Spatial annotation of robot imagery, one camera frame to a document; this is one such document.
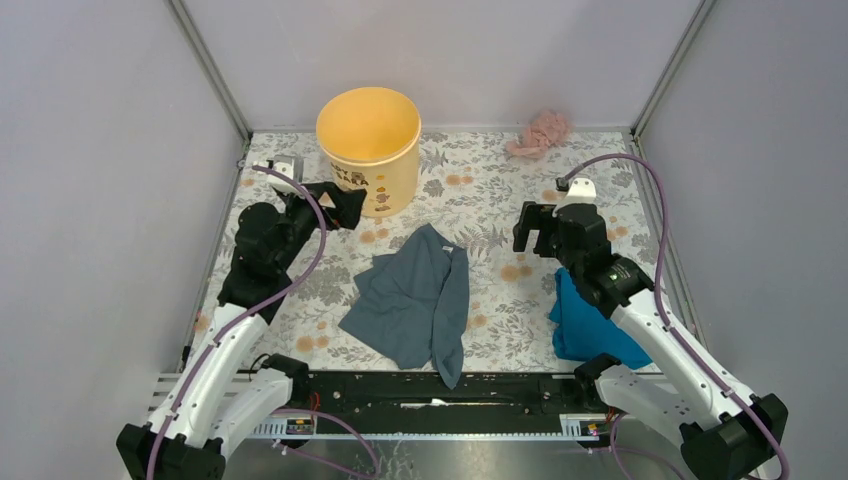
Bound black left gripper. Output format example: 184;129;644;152
275;180;367;271

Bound yellow plastic trash bin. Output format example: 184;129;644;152
316;87;422;218

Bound pink plastic trash bag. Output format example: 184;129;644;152
506;110;572;159

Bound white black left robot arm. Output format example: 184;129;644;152
116;182;366;479

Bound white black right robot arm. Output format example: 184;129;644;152
513;201;790;479

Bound floral table mat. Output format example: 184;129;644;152
243;132;658;372

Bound bright blue cloth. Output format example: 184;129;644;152
548;268;652;370

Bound grey-blue shirt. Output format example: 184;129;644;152
339;224;470;389

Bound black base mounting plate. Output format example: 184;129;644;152
286;371;612;423

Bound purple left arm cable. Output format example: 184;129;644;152
144;164;329;480

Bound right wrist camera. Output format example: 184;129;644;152
554;176;597;212

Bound slotted cable duct rail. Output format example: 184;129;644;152
248;412;609;442

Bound left aluminium frame post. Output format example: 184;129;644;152
165;0;252;144

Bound aluminium frame post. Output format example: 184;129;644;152
631;0;718;138
165;0;252;144

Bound right aluminium frame post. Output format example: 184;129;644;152
631;0;718;138

